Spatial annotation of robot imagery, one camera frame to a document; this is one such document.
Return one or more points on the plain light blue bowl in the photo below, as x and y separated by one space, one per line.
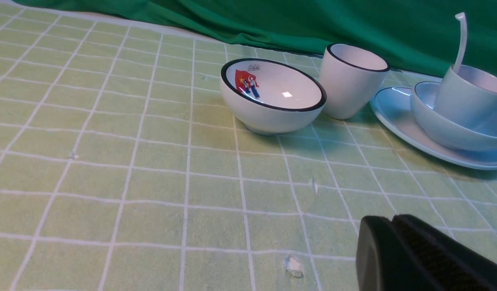
480 136

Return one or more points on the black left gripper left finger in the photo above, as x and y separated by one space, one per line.
385 263

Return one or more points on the black-rimmed white cup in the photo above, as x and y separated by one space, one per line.
351 76

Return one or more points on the plain light blue plate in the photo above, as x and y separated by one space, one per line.
392 108

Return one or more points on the black-rimmed illustrated bowl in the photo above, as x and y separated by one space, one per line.
270 97

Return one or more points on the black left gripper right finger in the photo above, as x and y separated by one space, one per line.
449 264

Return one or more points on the green checkered tablecloth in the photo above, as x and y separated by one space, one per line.
121 169

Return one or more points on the plain light blue cup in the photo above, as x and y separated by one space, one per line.
467 96

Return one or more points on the green backdrop cloth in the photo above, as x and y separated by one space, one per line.
415 35

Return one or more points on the plain white ceramic spoon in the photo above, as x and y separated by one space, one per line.
461 18

